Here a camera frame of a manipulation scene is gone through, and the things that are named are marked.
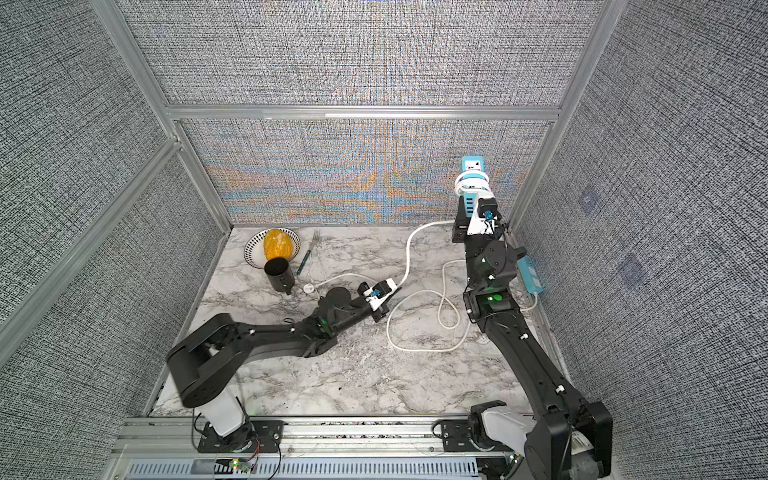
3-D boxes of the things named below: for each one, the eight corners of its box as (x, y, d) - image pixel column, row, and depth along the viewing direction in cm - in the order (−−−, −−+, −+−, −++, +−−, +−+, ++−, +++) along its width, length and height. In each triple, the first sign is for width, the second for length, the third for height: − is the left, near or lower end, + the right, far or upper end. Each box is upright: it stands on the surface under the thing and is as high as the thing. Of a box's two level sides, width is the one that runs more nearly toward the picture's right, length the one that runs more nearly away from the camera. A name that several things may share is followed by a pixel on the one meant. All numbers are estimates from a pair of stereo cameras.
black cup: (269, 296, 102) (259, 280, 94) (275, 272, 108) (267, 255, 101) (291, 296, 102) (283, 280, 94) (296, 272, 108) (290, 255, 100)
